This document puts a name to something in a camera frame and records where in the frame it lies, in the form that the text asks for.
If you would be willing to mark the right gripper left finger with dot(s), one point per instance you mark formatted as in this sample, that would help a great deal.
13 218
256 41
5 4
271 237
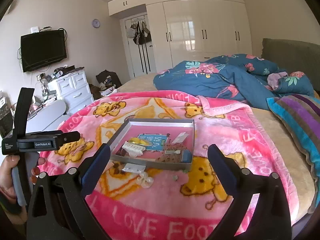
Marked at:
58 209

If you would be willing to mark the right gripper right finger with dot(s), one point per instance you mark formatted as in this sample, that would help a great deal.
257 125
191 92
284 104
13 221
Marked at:
271 217

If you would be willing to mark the clear beige hair clip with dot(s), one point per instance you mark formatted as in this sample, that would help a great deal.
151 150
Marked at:
144 180

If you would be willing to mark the white hair claw clip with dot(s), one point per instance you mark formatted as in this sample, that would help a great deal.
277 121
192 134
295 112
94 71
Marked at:
134 150

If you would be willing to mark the yellow hoop earrings packet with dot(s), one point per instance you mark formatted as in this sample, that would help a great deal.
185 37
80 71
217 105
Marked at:
139 141

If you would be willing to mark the blue jewelry box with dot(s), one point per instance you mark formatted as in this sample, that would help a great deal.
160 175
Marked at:
186 156

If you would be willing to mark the white bedroom door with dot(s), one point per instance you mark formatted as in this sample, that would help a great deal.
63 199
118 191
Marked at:
139 57

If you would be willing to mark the person's left hand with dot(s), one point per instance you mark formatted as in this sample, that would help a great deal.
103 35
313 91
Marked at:
9 162

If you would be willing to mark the white curved table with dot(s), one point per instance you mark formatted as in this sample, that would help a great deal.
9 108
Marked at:
49 118

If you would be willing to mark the white drawer chest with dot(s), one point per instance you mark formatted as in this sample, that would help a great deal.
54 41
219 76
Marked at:
74 90

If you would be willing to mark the pink bear fleece blanket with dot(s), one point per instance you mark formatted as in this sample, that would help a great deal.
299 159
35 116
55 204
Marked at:
173 204

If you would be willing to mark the clear plastic packet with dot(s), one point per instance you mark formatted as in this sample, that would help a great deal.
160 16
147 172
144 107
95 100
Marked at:
134 168

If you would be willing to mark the black bag on floor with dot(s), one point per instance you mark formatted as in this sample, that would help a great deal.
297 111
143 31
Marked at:
108 79

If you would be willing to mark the striped purple blue pillow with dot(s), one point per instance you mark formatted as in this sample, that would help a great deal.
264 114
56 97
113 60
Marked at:
300 116

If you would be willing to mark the brown dotted earring card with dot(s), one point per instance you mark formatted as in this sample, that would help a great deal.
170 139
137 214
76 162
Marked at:
172 153

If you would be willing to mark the blue printed card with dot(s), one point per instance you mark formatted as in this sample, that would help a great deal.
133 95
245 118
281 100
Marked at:
158 141

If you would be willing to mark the small white packet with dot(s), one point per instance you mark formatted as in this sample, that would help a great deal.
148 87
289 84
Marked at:
180 138

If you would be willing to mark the grey tray with pink lining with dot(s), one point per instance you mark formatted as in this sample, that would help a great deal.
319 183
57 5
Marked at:
134 127

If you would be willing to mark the blue floral duvet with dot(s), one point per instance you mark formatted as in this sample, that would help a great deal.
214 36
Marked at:
240 77

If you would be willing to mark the hanging bags on door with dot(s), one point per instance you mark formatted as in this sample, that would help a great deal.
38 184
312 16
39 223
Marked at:
139 33

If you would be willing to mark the dark green headboard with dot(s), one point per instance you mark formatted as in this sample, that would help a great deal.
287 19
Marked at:
294 56

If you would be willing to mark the white glossy wardrobe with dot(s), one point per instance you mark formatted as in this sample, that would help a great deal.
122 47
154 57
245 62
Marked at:
191 30

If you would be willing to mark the black wall television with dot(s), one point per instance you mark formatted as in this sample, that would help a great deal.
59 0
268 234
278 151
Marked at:
42 49

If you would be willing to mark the purple wall clock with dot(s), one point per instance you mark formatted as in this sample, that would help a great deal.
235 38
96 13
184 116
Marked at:
96 23

